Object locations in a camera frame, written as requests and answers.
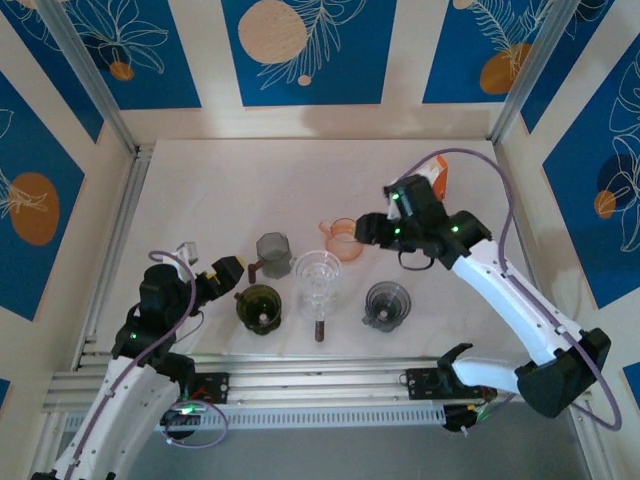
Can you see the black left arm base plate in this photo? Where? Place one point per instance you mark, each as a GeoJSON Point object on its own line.
{"type": "Point", "coordinates": [217, 387]}

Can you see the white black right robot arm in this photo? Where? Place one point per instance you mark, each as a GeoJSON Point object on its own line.
{"type": "Point", "coordinates": [500, 285]}

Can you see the orange-capped white bottle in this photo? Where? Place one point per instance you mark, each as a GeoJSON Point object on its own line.
{"type": "Point", "coordinates": [440, 175]}

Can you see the aluminium rail frame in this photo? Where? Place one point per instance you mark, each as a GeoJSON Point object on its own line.
{"type": "Point", "coordinates": [310, 375]}

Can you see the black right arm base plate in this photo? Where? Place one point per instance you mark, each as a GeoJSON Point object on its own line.
{"type": "Point", "coordinates": [425, 385]}

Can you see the grey coffee dripper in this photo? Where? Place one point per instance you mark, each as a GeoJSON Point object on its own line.
{"type": "Point", "coordinates": [387, 300]}

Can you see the aluminium side rail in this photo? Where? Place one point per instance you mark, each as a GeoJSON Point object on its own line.
{"type": "Point", "coordinates": [120, 235]}

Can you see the clear coffee dripper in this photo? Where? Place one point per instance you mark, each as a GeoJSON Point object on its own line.
{"type": "Point", "coordinates": [320, 270]}

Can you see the orange transparent carafe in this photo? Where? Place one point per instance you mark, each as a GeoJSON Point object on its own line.
{"type": "Point", "coordinates": [345, 250]}

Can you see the aluminium frame post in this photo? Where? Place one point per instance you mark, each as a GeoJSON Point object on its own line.
{"type": "Point", "coordinates": [85, 65]}
{"type": "Point", "coordinates": [537, 65]}

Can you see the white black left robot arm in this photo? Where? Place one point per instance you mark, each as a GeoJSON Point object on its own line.
{"type": "Point", "coordinates": [130, 395]}

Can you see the green coffee dripper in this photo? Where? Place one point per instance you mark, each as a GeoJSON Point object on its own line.
{"type": "Point", "coordinates": [255, 302]}

